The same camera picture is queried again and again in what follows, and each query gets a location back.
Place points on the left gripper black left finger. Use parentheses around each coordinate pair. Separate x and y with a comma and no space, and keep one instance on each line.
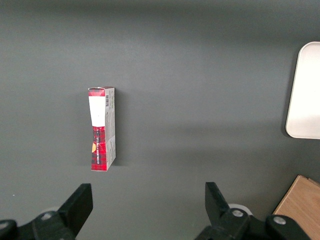
(60,222)

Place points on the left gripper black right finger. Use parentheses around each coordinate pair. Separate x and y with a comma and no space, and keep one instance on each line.
(225,225)

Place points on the wooden drawer cabinet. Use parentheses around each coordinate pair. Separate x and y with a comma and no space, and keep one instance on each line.
(302,200)

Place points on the red and grey carton box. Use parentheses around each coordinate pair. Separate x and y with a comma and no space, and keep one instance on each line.
(102,130)

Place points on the beige plastic tray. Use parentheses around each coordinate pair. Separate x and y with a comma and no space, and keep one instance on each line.
(306,92)

